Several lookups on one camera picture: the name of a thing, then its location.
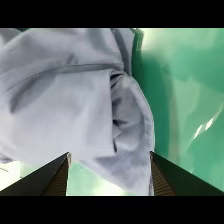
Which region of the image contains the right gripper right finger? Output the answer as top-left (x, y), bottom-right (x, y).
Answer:
top-left (149, 151), bottom-right (224, 197)

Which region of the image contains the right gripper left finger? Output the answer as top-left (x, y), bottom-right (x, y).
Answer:
top-left (0, 152), bottom-right (72, 197)

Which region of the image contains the pale blue shirt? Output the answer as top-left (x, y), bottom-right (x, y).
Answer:
top-left (0, 27), bottom-right (156, 197)

